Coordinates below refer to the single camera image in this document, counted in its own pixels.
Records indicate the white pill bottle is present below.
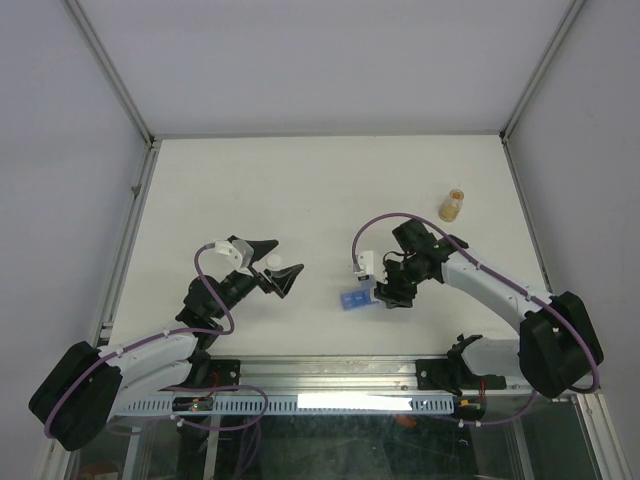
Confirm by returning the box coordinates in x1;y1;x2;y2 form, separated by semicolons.
362;279;379;304

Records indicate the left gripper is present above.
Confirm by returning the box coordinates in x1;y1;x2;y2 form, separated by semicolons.
212;240;302;319

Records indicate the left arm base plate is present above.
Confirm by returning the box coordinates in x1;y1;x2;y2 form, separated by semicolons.
170;358;241;391

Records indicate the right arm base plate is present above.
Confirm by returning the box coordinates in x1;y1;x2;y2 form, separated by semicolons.
415;358;507;396

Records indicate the white bottle cap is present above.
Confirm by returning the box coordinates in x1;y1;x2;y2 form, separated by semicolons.
266;254;282;269

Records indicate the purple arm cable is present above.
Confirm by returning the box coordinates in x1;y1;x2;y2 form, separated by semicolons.
351;212;604;429
44;243;269;439

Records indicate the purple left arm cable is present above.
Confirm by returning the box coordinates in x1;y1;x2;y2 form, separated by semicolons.
44;243;269;439

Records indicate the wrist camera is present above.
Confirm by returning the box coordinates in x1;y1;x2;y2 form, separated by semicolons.
213;239;254;275
354;250;387;284

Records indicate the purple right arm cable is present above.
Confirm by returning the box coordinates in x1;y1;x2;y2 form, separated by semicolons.
351;212;604;429

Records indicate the amber glass pill jar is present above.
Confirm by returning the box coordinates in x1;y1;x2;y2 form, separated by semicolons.
438;189;465;222

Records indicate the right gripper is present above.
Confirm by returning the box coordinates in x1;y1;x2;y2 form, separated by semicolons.
373;255;423;308

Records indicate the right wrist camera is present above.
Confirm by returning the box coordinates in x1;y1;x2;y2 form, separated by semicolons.
354;250;387;284

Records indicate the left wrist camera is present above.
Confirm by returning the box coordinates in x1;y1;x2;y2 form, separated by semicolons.
213;239;254;275

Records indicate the aluminium mounting rail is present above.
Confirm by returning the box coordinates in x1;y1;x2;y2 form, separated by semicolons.
99;354;599;397

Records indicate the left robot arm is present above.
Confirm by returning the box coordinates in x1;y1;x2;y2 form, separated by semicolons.
28;236;304;451

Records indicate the blue weekly pill organizer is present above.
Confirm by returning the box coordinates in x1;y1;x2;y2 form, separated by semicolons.
340;289;373;311

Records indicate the slotted grey cable duct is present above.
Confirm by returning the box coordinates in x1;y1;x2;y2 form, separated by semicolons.
118;393;454;417

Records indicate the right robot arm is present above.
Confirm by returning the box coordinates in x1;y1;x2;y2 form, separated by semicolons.
373;218;604;398

